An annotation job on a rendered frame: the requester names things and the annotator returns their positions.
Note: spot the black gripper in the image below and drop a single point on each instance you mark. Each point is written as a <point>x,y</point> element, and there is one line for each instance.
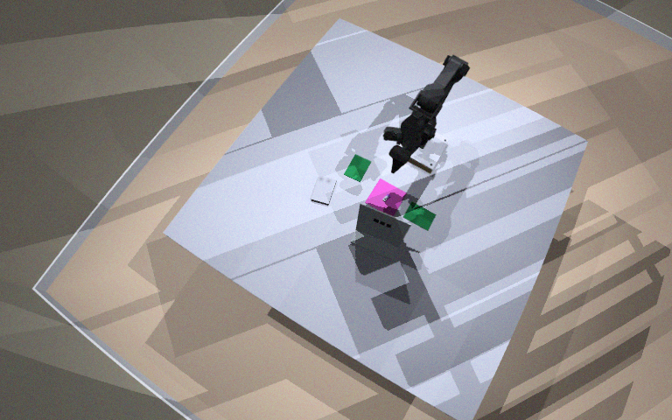
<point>401,155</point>

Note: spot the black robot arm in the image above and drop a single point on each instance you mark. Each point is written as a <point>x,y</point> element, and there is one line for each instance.
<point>431,100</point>

